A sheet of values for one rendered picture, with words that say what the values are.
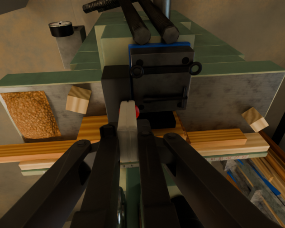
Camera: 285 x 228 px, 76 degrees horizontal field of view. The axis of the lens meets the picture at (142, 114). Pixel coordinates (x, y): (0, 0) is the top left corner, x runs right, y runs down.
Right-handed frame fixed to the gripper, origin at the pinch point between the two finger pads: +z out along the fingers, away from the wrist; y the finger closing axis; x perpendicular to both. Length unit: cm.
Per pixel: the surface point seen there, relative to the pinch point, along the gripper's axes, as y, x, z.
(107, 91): -2.9, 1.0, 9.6
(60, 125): -16.5, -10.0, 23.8
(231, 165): 64, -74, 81
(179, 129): 9.6, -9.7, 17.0
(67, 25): -15.9, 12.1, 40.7
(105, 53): -3.0, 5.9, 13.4
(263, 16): 87, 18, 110
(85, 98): -8.3, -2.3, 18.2
